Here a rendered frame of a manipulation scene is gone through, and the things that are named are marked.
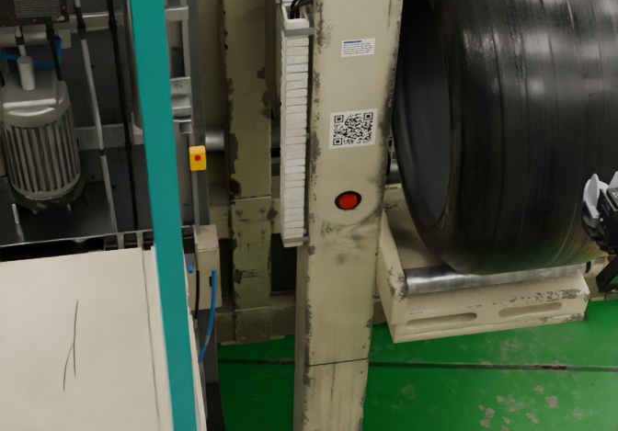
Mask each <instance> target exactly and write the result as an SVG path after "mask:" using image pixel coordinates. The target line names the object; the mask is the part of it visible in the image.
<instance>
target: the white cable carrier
mask: <svg viewBox="0 0 618 431"><path fill-rule="evenodd" d="M281 10H282V18H283V21H284V25H285V28H286V29H293V28H312V27H313V26H314V20H313V16H312V14H307V13H306V10H305V6H301V7H300V12H298V14H296V13H295V12H294V17H292V18H290V12H291V3H285V4H283V5H282V6H281ZM299 13H300V14H299ZM281 29H282V26H281ZM308 36H309V35H303V36H292V37H285V36H284V32H283V29H282V31H281V38H282V40H281V47H282V48H281V55H282V56H281V82H280V85H281V91H280V93H281V98H280V102H281V106H280V109H281V114H280V117H281V121H280V125H281V128H280V133H281V136H280V140H281V142H280V226H281V230H282V234H283V239H284V238H293V237H302V236H303V235H304V234H306V233H307V227H306V223H305V222H303V206H304V178H305V174H304V171H305V166H304V164H305V158H304V157H305V142H306V139H310V131H309V127H308V126H306V110H307V106H306V103H307V78H308V74H307V70H308V64H307V62H308V55H307V53H308V46H307V45H308V44H309V40H308ZM299 245H303V242H300V243H292V244H284V247H291V246H299Z"/></svg>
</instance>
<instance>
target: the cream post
mask: <svg viewBox="0 0 618 431"><path fill-rule="evenodd" d="M402 5H403V0H316V9H315V14H314V12H313V9H312V6H311V4H309V7H310V10H309V14H312V16H313V20H314V26H313V28H315V34H314V35H309V36H308V40H309V44H308V45H307V46H308V53H307V55H308V62H307V64H308V70H307V74H308V78H307V103H306V106H307V110H306V126H308V127H309V131H310V139H306V142H305V157H304V158H305V164H304V166H305V171H304V174H305V178H304V206H303V222H305V223H306V227H307V236H309V242H303V245H299V246H297V273H296V314H295V371H294V396H293V431H362V418H363V409H362V406H363V404H364V400H365V394H366V384H367V375H368V365H369V355H370V345H371V335H372V317H373V307H374V297H375V288H376V265H377V255H378V247H379V242H380V239H381V229H382V218H383V200H384V191H385V180H386V171H387V160H388V157H387V153H388V146H389V141H390V131H391V122H392V112H393V102H394V91H395V70H396V62H397V54H398V44H399V34H400V25H401V15H402ZM372 38H375V44H374V54H368V55H358V56H347V57H341V51H342V40H361V39H372ZM376 108H377V120H376V131H375V142H374V144H373V145H363V146H354V147H344V148H335V149H329V132H330V113H336V112H346V111H355V110H365V109H376ZM346 194H353V195H355V196H356V198H357V204H356V205H355V206H354V207H352V208H350V209H344V208H342V207H341V206H340V204H339V199H340V198H341V197H342V196H344V195H346Z"/></svg>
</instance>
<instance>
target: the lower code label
mask: <svg viewBox="0 0 618 431"><path fill-rule="evenodd" d="M376 120H377V108H376V109H365V110H355V111H346V112H336V113H330V132H329V149H335V148H344V147H354V146H363V145H373V144H374V142H375V131H376Z"/></svg>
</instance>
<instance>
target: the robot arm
mask: <svg viewBox="0 0 618 431"><path fill-rule="evenodd" d="M581 225H582V228H583V230H584V231H585V233H586V234H587V235H588V236H589V238H590V240H591V241H595V242H596V244H597V245H598V246H599V247H600V250H602V251H604V252H606V253H608V255H616V257H615V258H614V259H613V260H612V261H611V262H610V263H609V264H608V265H607V266H606V267H605V268H604V269H603V270H602V271H601V272H600V273H599V274H598V275H597V276H596V277H595V278H596V282H597V286H598V290H599V293H608V294H616V293H618V172H616V173H615V175H614V177H613V179H612V181H611V183H610V185H609V186H608V185H606V184H605V183H603V182H601V181H599V179H598V177H597V175H596V174H594V175H593V176H592V178H591V180H589V181H588V182H587V184H586V186H585V188H584V194H583V203H582V214H581Z"/></svg>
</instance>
